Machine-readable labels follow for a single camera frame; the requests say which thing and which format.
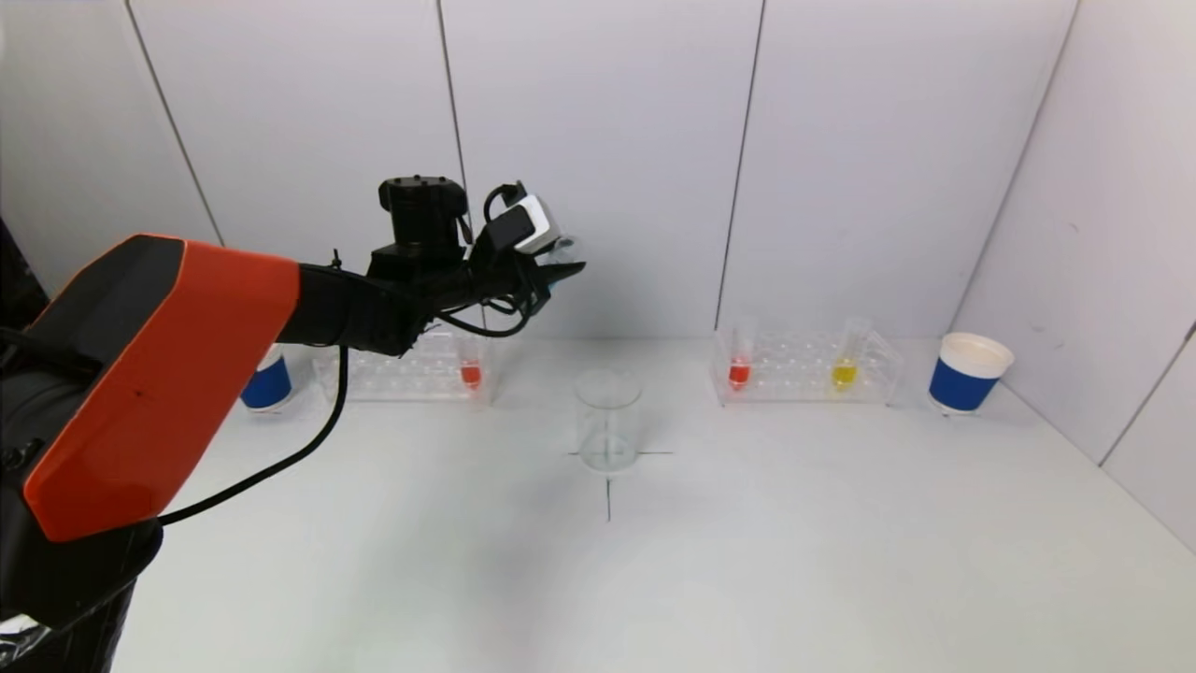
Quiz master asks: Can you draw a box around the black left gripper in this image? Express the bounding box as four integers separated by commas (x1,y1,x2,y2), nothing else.
463,251,587,308

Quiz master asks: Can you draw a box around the blue and white paper cup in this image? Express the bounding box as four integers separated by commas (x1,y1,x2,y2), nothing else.
239,343,294,415
927,332,1016,416

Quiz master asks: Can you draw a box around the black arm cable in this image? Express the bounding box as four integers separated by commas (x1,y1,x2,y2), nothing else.
154,280,539,527

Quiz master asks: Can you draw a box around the test tube with yellow pigment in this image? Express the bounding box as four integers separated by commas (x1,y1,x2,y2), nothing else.
830,315,875,392

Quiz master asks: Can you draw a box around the clear acrylic test tube rack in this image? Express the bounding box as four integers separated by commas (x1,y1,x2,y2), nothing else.
711,328,904,408
312,327,497,406

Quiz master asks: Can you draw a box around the test tube with red pigment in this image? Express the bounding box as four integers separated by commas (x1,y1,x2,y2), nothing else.
727,315,759,392
453,336,488,392

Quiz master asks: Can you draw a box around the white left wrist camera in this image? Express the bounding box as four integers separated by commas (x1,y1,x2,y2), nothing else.
486,193,562,256

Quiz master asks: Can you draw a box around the clear glass beaker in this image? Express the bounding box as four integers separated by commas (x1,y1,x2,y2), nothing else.
573,366,645,475

